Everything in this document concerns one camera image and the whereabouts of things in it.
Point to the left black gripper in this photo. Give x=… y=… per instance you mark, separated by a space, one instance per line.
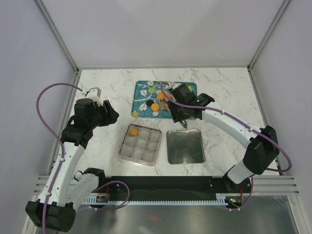
x=110 y=117

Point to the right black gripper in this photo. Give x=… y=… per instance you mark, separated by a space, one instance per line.
x=175 y=116

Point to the steel kitchen tongs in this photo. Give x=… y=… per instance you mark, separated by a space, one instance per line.
x=184 y=124

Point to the orange round cookie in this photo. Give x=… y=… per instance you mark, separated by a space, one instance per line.
x=155 y=107

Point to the orange cookie small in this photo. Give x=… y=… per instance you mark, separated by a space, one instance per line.
x=134 y=132

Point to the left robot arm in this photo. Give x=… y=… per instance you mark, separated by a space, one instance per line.
x=57 y=205

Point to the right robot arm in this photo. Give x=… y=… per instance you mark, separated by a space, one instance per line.
x=261 y=144

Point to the black round cookie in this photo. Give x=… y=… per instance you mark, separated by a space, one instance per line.
x=149 y=102

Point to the teal floral tray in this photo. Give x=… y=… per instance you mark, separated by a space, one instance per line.
x=141 y=95

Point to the silver tin lid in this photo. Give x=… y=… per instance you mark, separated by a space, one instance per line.
x=185 y=147

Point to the light green cookie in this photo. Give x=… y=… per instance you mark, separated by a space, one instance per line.
x=151 y=90

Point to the cookie tin with liners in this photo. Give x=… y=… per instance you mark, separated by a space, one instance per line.
x=141 y=149

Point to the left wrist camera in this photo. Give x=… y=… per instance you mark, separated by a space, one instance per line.
x=94 y=94

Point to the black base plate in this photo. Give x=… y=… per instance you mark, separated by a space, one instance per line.
x=173 y=187

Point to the white cable duct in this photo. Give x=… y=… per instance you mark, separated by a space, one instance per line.
x=94 y=200

